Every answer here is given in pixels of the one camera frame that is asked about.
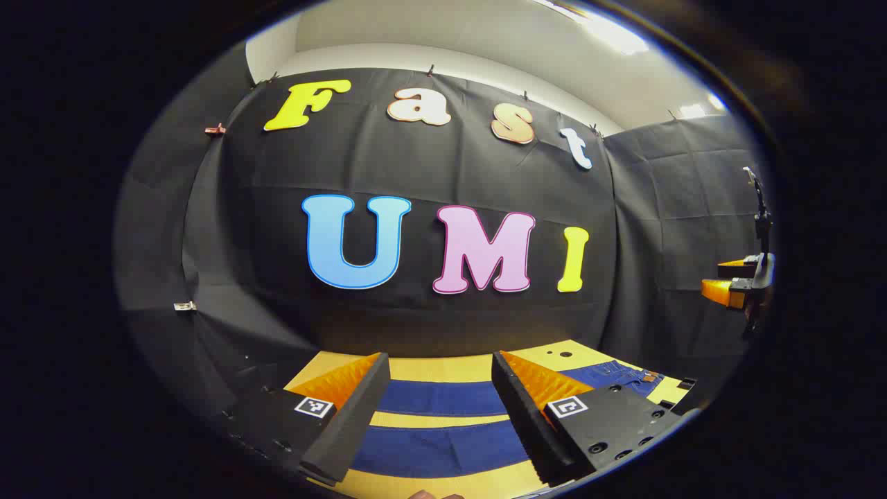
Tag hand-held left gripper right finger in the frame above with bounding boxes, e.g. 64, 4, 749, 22
491, 350, 697, 488

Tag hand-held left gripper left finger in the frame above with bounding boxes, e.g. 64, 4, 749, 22
222, 352, 392, 486

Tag blue denim jeans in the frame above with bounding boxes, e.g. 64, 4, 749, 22
350, 360, 666, 480

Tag ceiling light panel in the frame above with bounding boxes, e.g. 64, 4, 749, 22
678, 92, 726, 120
532, 0, 650, 57

